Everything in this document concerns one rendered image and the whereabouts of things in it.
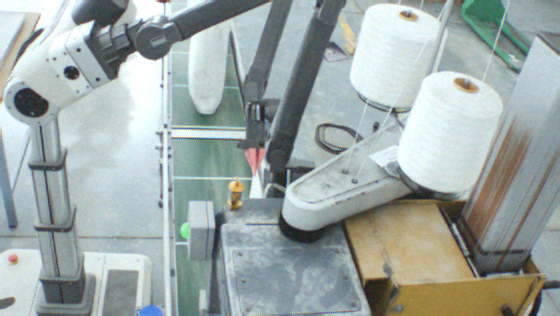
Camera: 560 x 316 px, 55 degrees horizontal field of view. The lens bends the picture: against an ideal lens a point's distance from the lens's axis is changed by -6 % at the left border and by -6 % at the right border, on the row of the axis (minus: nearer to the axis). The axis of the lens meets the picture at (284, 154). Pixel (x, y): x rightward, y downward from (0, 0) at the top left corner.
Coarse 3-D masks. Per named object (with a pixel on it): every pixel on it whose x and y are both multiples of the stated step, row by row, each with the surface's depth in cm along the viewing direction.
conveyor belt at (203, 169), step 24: (192, 144) 283; (216, 144) 287; (192, 168) 268; (216, 168) 271; (240, 168) 274; (192, 192) 254; (216, 192) 257; (192, 264) 220; (192, 288) 210; (192, 312) 201
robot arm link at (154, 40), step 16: (208, 0) 117; (224, 0) 116; (240, 0) 116; (256, 0) 116; (272, 0) 117; (320, 0) 116; (176, 16) 117; (192, 16) 117; (208, 16) 117; (224, 16) 117; (144, 32) 115; (160, 32) 116; (176, 32) 116; (192, 32) 118; (144, 48) 117; (160, 48) 117
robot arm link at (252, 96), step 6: (246, 84) 162; (252, 84) 162; (246, 90) 162; (252, 90) 162; (246, 96) 162; (252, 96) 162; (258, 96) 162; (252, 102) 168; (258, 102) 169; (270, 102) 163; (276, 102) 163; (270, 108) 163; (276, 108) 162; (270, 114) 162; (270, 120) 163
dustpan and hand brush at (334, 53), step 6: (330, 42) 487; (348, 42) 490; (330, 48) 489; (336, 48) 488; (348, 48) 489; (354, 48) 482; (330, 54) 479; (336, 54) 481; (342, 54) 483; (330, 60) 470; (336, 60) 472
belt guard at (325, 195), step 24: (360, 144) 117; (384, 144) 118; (336, 168) 109; (360, 168) 110; (288, 192) 101; (312, 192) 102; (336, 192) 103; (360, 192) 104; (384, 192) 108; (408, 192) 114; (288, 216) 101; (312, 216) 99; (336, 216) 103
